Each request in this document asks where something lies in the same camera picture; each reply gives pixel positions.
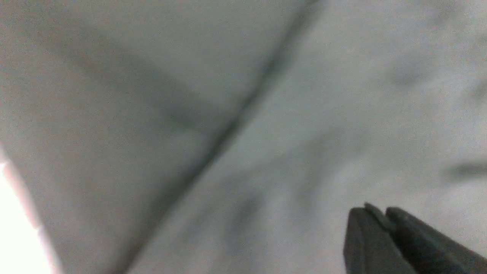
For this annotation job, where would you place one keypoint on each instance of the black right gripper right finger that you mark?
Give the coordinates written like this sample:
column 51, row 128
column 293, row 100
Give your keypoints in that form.
column 428, row 250

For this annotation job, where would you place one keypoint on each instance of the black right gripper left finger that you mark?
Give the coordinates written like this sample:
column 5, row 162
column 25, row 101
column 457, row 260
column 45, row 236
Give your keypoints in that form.
column 369, row 247

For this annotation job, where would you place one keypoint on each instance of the dark gray long-sleeved shirt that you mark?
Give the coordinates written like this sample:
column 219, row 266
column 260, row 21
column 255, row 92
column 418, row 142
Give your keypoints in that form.
column 233, row 136

